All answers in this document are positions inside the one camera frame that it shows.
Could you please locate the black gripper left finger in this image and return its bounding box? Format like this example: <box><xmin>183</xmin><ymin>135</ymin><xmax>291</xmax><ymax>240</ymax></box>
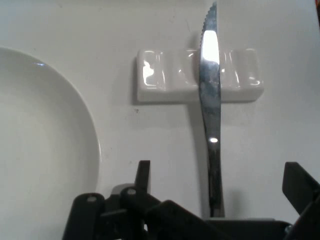
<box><xmin>62</xmin><ymin>159</ymin><xmax>226</xmax><ymax>240</ymax></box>

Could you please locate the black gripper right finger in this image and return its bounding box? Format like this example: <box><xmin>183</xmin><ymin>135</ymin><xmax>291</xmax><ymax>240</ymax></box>
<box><xmin>282</xmin><ymin>161</ymin><xmax>320</xmax><ymax>240</ymax></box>

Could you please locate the silver table knife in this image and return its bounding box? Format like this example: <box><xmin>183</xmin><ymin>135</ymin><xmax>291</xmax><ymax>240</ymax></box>
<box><xmin>197</xmin><ymin>1</ymin><xmax>226</xmax><ymax>218</ymax></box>

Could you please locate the white round plate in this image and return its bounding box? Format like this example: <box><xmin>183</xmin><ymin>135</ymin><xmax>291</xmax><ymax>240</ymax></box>
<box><xmin>0</xmin><ymin>46</ymin><xmax>102</xmax><ymax>240</ymax></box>

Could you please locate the white ceramic cutlery rest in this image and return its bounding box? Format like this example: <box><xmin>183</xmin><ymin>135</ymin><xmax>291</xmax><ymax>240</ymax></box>
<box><xmin>131</xmin><ymin>47</ymin><xmax>265</xmax><ymax>104</ymax></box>

